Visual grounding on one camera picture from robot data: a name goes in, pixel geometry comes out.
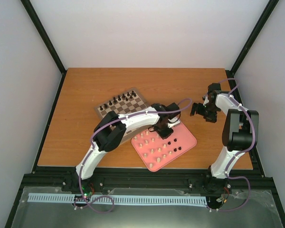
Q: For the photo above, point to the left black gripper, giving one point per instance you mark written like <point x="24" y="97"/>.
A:
<point x="164" y="135"/>

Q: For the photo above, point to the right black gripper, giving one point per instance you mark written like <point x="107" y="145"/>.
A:
<point x="212" y="118"/>

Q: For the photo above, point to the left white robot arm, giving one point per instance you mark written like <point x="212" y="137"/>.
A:
<point x="109" y="132"/>

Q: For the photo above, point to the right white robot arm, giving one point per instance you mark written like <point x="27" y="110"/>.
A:
<point x="240" y="132"/>

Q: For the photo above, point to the wooden chess board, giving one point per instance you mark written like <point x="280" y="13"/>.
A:
<point x="138" y="103"/>

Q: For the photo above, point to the pink plastic tray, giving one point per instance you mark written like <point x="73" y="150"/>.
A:
<point x="185" y="139"/>

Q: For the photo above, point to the right black corner post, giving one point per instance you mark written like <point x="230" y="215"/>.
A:
<point x="265" y="15"/>

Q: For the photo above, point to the black corner post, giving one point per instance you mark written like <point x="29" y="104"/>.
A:
<point x="43" y="34"/>
<point x="265" y="15"/>

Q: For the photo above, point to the black aluminium frame rail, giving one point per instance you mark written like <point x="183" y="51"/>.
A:
<point x="104" y="179"/>

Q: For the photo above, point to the light blue cable duct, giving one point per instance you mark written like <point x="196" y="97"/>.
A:
<point x="121" y="200"/>

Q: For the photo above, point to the left black corner post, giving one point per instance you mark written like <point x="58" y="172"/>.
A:
<point x="43" y="34"/>

